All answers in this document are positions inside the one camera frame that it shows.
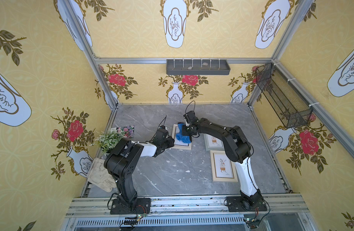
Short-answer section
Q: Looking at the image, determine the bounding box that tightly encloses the black wire mesh basket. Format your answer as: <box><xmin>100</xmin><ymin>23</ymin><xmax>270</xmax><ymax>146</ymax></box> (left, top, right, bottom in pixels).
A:
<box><xmin>254</xmin><ymin>63</ymin><xmax>313</xmax><ymax>129</ymax></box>

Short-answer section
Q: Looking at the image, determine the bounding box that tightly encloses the blue microfiber cloth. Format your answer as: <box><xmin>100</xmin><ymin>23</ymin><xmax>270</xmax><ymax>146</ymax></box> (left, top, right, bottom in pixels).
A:
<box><xmin>175</xmin><ymin>122</ymin><xmax>192</xmax><ymax>145</ymax></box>

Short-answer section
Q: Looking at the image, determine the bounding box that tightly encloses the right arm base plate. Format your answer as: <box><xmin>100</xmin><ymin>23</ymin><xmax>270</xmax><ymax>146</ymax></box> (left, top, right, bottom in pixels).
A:
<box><xmin>224</xmin><ymin>195</ymin><xmax>268</xmax><ymax>212</ymax></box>

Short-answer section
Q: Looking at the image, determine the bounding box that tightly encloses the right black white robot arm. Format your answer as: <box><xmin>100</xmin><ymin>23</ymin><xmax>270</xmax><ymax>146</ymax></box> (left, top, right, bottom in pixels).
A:
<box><xmin>182</xmin><ymin>114</ymin><xmax>265</xmax><ymax>211</ymax></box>

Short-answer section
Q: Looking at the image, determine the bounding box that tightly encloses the beige work glove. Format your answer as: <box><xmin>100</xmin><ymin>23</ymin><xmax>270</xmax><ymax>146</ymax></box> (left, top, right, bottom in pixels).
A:
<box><xmin>87</xmin><ymin>158</ymin><xmax>116</xmax><ymax>192</ymax></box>

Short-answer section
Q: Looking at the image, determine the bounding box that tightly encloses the grey-green picture frame middle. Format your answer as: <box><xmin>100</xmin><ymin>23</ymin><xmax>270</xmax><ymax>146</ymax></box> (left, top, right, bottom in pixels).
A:
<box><xmin>203</xmin><ymin>134</ymin><xmax>224</xmax><ymax>151</ymax></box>

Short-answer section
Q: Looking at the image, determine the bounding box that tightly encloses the potted green plant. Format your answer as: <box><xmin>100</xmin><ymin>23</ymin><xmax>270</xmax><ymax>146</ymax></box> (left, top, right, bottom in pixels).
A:
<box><xmin>94</xmin><ymin>129</ymin><xmax>126</xmax><ymax>153</ymax></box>

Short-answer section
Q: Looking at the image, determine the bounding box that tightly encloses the floral patterned box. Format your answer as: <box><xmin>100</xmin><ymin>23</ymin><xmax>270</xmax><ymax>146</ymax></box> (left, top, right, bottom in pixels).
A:
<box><xmin>110</xmin><ymin>126</ymin><xmax>135</xmax><ymax>138</ymax></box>

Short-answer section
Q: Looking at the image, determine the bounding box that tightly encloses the beige picture frame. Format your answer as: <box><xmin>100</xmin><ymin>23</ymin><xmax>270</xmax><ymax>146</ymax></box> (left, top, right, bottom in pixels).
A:
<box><xmin>210</xmin><ymin>150</ymin><xmax>238</xmax><ymax>182</ymax></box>
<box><xmin>172</xmin><ymin>124</ymin><xmax>192</xmax><ymax>150</ymax></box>

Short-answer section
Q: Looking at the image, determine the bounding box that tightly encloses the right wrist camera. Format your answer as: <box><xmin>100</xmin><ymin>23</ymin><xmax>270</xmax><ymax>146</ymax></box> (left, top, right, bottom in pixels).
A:
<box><xmin>183</xmin><ymin>110</ymin><xmax>199</xmax><ymax>126</ymax></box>

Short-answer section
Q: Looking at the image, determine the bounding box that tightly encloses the grey wall shelf tray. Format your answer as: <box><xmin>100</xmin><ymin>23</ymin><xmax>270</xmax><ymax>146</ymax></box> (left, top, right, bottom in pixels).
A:
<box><xmin>166</xmin><ymin>58</ymin><xmax>231</xmax><ymax>76</ymax></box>

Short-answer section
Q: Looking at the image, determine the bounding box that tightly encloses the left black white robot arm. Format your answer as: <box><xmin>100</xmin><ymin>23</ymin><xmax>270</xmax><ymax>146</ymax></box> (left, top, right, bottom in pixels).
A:
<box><xmin>104</xmin><ymin>125</ymin><xmax>175</xmax><ymax>210</ymax></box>

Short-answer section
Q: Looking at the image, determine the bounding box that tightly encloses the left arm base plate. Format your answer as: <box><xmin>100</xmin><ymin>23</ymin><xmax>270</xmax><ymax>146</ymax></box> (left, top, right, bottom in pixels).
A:
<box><xmin>110</xmin><ymin>198</ymin><xmax>151</xmax><ymax>215</ymax></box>

